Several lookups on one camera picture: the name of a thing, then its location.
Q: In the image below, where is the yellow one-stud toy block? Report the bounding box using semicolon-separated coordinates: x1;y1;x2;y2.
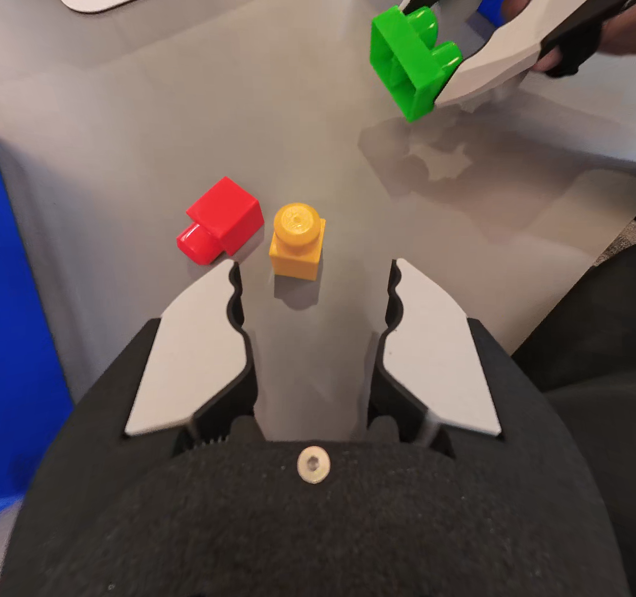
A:
269;203;327;281

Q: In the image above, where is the green two-stud toy block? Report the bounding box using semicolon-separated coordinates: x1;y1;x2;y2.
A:
370;5;464;123

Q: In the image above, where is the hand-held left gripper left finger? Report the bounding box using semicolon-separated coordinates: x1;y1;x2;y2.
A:
124;259;259;446

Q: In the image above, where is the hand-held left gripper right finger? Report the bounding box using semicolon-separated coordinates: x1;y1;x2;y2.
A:
368;258;503;446

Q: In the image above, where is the red one-stud toy block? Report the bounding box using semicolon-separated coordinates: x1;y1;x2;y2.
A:
176;176;265;266

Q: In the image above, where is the person's grey sweatshirt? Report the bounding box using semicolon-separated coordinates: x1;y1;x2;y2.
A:
512;244;636;597

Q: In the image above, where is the grey desk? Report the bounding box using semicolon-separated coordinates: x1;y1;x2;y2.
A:
0;0;636;441

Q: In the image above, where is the person's right hand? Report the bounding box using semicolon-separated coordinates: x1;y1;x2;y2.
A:
501;0;636;74

